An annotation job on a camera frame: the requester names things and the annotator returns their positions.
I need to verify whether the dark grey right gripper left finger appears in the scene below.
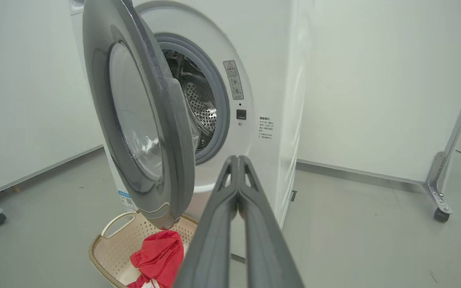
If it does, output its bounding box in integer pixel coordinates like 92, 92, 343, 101
173, 155, 240, 288

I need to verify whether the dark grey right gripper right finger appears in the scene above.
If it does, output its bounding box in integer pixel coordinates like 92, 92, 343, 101
238, 155, 305, 288

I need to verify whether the red and white garment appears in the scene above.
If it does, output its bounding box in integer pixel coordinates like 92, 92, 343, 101
126, 229, 185, 288

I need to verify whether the dark round glass washer door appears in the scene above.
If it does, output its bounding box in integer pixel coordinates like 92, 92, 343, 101
82, 0, 196, 229

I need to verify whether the cream perforated laundry basket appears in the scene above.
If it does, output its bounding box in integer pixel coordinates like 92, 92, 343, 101
88, 211, 199, 288

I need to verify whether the white front-load washing machine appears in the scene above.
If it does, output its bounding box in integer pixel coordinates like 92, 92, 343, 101
68, 0, 315, 260

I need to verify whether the blue energy label sticker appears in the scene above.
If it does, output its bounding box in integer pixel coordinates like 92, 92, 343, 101
118, 190, 138, 212

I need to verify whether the black text notice sticker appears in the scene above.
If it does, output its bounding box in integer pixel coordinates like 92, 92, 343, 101
259, 116, 274, 140

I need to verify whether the grey warning sticker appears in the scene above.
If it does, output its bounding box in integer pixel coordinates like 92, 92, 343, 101
223, 60, 244, 100

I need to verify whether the white partition panel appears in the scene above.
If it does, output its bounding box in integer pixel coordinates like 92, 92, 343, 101
0, 0, 104, 197
297, 0, 461, 185

